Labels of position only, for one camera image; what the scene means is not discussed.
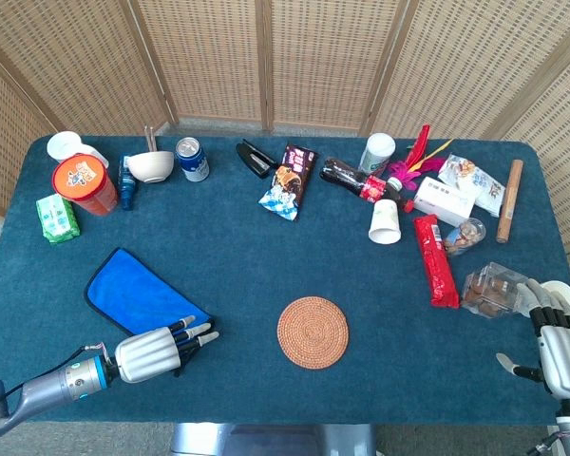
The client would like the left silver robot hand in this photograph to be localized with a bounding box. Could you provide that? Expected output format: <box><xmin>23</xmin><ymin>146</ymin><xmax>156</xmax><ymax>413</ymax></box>
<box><xmin>114</xmin><ymin>313</ymin><xmax>220</xmax><ymax>384</ymax></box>

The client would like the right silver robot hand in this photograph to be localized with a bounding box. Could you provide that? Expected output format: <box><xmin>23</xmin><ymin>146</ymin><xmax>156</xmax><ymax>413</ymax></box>
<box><xmin>496</xmin><ymin>278</ymin><xmax>570</xmax><ymax>400</ymax></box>

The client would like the grey and blue cloth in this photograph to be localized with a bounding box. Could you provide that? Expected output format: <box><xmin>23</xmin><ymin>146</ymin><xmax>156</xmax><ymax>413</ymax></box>
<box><xmin>84</xmin><ymin>246</ymin><xmax>216</xmax><ymax>336</ymax></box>

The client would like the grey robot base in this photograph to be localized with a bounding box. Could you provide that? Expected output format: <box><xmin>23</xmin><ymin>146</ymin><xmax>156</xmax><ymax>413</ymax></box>
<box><xmin>170</xmin><ymin>422</ymin><xmax>377</xmax><ymax>456</ymax></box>

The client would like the white paper cup blue logo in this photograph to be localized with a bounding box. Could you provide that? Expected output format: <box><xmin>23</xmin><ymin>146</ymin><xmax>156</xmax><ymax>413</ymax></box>
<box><xmin>541</xmin><ymin>279</ymin><xmax>570</xmax><ymax>313</ymax></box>

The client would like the clear plastic box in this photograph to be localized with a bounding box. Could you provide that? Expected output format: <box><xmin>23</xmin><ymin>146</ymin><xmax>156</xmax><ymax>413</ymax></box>
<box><xmin>460</xmin><ymin>261</ymin><xmax>529</xmax><ymax>319</ymax></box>

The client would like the blue table cloth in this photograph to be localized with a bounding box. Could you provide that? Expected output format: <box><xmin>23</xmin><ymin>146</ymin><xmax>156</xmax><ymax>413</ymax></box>
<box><xmin>0</xmin><ymin>135</ymin><xmax>570</xmax><ymax>427</ymax></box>

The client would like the clear cup of nuts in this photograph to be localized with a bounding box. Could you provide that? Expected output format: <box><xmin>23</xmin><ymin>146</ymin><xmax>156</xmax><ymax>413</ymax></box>
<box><xmin>442</xmin><ymin>217</ymin><xmax>487</xmax><ymax>257</ymax></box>

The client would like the green tissue pack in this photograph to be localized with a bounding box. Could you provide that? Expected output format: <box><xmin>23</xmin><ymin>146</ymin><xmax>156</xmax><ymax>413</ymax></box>
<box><xmin>35</xmin><ymin>193</ymin><xmax>82</xmax><ymax>246</ymax></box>

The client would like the red biscuit pack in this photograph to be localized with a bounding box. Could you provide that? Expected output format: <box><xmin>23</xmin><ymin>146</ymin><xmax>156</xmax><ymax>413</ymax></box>
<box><xmin>412</xmin><ymin>214</ymin><xmax>461</xmax><ymax>310</ymax></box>

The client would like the small blue bottle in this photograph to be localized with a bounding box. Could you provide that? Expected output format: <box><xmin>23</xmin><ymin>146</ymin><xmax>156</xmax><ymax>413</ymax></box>
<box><xmin>117</xmin><ymin>154</ymin><xmax>138</xmax><ymax>212</ymax></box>

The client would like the round woven rattan coaster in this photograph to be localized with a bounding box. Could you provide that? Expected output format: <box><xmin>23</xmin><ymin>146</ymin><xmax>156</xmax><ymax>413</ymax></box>
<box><xmin>276</xmin><ymin>295</ymin><xmax>351</xmax><ymax>371</ymax></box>

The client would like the wooden rolling pin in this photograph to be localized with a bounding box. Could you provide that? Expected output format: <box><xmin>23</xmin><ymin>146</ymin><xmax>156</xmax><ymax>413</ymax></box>
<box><xmin>496</xmin><ymin>159</ymin><xmax>524</xmax><ymax>244</ymax></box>

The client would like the white ceramic bowl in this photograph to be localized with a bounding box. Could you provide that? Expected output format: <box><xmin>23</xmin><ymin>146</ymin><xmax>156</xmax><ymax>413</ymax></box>
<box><xmin>124</xmin><ymin>150</ymin><xmax>176</xmax><ymax>184</ymax></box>

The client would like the orange instant noodle tub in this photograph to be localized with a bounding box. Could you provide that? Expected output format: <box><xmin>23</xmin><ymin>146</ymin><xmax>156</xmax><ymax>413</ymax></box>
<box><xmin>51</xmin><ymin>153</ymin><xmax>120</xmax><ymax>218</ymax></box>

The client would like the blue and white drink can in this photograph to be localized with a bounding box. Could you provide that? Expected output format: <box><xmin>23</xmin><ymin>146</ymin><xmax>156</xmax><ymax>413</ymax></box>
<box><xmin>175</xmin><ymin>137</ymin><xmax>211</xmax><ymax>182</ymax></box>

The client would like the white snack packet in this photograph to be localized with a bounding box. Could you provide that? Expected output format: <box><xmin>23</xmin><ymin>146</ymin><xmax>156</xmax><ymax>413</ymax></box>
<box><xmin>437</xmin><ymin>153</ymin><xmax>506</xmax><ymax>219</ymax></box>

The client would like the white cardboard box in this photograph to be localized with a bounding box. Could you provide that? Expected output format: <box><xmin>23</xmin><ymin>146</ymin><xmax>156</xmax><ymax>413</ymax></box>
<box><xmin>412</xmin><ymin>176</ymin><xmax>477</xmax><ymax>228</ymax></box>

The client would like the black stapler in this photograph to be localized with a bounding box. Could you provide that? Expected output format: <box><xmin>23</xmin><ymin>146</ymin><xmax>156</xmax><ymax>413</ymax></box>
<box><xmin>235</xmin><ymin>139</ymin><xmax>279</xmax><ymax>180</ymax></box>

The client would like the brown chocolate snack bag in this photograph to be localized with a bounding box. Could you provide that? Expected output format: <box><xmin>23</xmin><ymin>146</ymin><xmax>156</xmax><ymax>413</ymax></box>
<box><xmin>257</xmin><ymin>142</ymin><xmax>319</xmax><ymax>223</ymax></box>

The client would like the white plastic cup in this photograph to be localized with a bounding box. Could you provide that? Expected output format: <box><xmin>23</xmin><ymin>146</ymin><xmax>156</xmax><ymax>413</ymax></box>
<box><xmin>46</xmin><ymin>130</ymin><xmax>110</xmax><ymax>168</ymax></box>

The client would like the white paper cup green print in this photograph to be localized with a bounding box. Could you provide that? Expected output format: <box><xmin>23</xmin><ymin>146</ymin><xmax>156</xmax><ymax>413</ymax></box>
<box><xmin>368</xmin><ymin>198</ymin><xmax>403</xmax><ymax>246</ymax></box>

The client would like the pink feather shuttlecock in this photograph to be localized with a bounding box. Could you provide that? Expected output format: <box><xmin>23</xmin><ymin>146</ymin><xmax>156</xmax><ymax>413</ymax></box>
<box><xmin>385</xmin><ymin>123</ymin><xmax>455</xmax><ymax>193</ymax></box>

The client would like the cola bottle with red label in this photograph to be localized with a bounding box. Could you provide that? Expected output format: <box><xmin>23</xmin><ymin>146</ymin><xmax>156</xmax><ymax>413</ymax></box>
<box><xmin>319</xmin><ymin>157</ymin><xmax>415</xmax><ymax>214</ymax></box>

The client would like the white and green canister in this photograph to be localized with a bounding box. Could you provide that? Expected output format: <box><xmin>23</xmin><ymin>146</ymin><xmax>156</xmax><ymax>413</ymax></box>
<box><xmin>358</xmin><ymin>132</ymin><xmax>397</xmax><ymax>176</ymax></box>

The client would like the woven bamboo folding screen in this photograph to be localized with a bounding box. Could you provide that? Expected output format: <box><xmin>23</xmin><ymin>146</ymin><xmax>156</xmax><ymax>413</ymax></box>
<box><xmin>0</xmin><ymin>0</ymin><xmax>570</xmax><ymax>256</ymax></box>

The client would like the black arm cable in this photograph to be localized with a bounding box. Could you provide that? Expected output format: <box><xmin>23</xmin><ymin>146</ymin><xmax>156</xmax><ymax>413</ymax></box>
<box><xmin>2</xmin><ymin>345</ymin><xmax>109</xmax><ymax>398</ymax></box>

